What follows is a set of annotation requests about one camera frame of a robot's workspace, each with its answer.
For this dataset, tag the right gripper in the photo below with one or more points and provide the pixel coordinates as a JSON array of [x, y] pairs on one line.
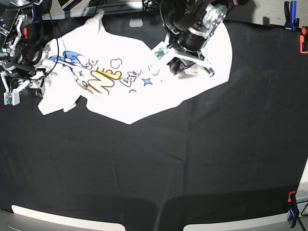
[[18, 79]]

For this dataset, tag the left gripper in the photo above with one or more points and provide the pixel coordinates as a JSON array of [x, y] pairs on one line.
[[183, 51]]

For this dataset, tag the white printed t-shirt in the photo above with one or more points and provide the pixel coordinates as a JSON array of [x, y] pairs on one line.
[[120, 77]]

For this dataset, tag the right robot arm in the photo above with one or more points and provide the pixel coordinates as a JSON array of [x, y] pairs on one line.
[[21, 44]]

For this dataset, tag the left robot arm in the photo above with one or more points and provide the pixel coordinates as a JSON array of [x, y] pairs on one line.
[[190, 24]]

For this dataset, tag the red clamp top left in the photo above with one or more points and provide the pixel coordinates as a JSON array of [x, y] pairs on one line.
[[25, 32]]

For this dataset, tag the black table cloth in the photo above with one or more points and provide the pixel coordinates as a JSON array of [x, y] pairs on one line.
[[233, 152]]

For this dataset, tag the blue clamp top right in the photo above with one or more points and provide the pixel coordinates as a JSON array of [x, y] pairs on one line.
[[292, 22]]

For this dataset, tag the red clamp right edge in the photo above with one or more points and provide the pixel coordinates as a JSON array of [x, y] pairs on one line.
[[303, 40]]

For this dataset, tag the red blue clamp bottom right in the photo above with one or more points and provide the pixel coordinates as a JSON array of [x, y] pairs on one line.
[[293, 210]]

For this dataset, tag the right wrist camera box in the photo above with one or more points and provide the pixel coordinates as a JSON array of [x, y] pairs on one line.
[[11, 98]]

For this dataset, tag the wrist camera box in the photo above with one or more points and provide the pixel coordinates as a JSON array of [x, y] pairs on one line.
[[11, 98], [161, 49]]

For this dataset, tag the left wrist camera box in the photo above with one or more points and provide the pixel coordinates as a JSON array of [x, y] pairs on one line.
[[161, 49]]

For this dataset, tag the grey camera mount base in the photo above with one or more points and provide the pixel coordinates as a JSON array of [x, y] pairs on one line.
[[136, 20]]

